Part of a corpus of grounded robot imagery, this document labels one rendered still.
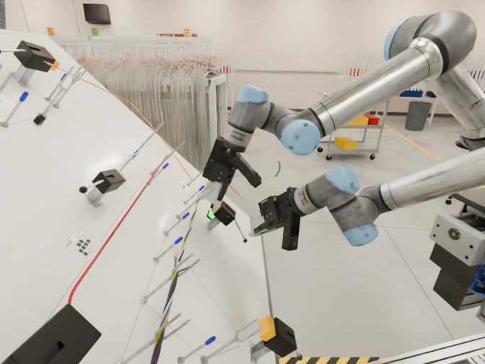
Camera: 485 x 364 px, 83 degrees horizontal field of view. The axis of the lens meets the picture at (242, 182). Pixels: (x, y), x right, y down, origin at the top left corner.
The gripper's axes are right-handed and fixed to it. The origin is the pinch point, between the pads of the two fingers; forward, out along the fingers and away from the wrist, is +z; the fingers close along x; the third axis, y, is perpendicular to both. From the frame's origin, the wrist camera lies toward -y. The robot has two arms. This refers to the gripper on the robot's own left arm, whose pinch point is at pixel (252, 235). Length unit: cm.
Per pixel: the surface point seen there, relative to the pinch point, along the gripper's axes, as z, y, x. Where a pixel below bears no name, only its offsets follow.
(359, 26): -30, 532, -658
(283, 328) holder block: -12.1, -24.4, 14.2
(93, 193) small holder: -2.2, 11.6, 45.8
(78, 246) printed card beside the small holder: -4, 0, 50
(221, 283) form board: 1.4, -11.1, 16.1
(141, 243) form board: -0.9, 0.7, 36.7
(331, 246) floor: 61, 0, -172
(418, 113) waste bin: -31, 235, -653
